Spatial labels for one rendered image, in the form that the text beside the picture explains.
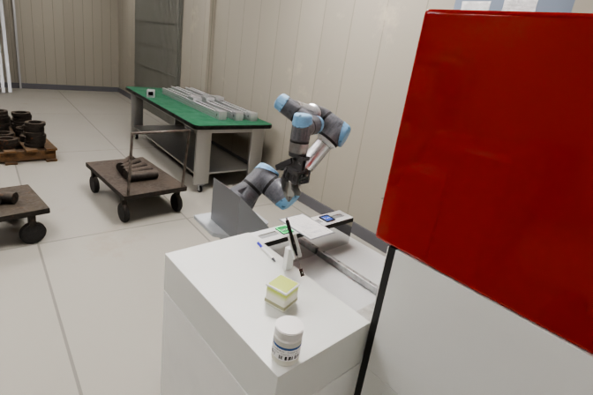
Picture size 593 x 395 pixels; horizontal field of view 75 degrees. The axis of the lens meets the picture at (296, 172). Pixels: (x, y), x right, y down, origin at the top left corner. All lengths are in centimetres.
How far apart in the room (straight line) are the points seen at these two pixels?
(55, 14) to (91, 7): 79
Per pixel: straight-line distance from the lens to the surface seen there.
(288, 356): 101
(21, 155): 549
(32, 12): 1076
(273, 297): 118
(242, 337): 109
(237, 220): 176
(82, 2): 1091
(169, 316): 151
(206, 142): 430
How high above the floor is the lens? 169
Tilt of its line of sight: 18 degrees down
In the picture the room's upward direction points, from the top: 8 degrees clockwise
